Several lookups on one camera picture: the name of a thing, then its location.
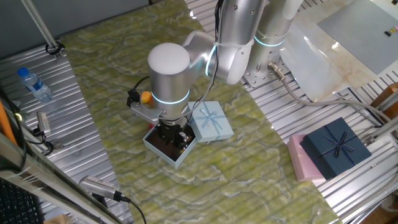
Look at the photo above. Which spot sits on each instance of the dark blue gift box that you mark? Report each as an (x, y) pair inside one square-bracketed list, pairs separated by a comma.
[(335, 147)]

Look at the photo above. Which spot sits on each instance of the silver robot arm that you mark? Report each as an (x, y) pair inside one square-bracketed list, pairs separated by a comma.
[(169, 84)]

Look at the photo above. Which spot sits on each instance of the small pink yellow brick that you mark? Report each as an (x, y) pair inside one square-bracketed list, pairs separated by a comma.
[(391, 31)]

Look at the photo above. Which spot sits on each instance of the light blue gift box base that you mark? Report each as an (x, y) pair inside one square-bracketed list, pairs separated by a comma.
[(161, 152)]

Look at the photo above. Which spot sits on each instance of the grey studded baseplate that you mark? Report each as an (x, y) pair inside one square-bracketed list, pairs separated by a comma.
[(363, 28)]

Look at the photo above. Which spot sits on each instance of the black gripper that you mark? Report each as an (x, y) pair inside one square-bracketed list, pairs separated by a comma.
[(169, 131)]

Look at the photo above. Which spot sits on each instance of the yellow orange toy mango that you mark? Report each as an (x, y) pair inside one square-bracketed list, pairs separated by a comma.
[(145, 97)]

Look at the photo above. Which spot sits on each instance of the brown wooden box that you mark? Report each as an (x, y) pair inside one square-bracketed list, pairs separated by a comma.
[(387, 99)]

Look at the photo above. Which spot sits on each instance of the black keyboard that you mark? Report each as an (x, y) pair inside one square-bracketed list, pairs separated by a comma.
[(15, 202)]

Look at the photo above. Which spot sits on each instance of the orange pole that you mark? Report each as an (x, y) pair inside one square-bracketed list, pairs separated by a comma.
[(6, 124)]

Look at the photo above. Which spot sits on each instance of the pink flat object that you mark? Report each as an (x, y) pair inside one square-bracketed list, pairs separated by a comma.
[(303, 165)]

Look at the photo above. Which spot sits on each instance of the silver tripod pole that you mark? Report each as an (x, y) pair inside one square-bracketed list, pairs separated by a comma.
[(40, 25)]

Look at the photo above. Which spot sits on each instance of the silver aluminium rail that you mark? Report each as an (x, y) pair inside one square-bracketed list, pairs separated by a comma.
[(382, 130)]

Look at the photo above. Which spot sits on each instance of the green marble pattern mat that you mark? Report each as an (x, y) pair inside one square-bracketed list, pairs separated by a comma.
[(202, 186)]

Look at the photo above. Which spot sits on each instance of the light blue gift box lid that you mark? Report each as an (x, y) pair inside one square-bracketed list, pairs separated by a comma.
[(214, 123)]

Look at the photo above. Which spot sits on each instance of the clear plastic water bottle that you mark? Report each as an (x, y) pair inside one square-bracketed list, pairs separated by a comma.
[(34, 85)]

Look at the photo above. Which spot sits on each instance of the white ridged device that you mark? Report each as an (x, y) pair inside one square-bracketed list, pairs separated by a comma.
[(96, 185)]

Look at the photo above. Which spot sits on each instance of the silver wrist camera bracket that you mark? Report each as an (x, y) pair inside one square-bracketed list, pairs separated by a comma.
[(146, 112)]

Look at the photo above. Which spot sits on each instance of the silver robot mounting plate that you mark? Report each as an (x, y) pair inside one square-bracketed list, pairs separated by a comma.
[(258, 77)]

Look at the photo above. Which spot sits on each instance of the beige flat sheet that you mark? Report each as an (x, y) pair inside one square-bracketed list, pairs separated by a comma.
[(311, 62)]

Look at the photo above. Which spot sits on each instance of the aluminium frame bar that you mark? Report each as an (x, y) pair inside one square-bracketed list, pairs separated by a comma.
[(46, 180)]

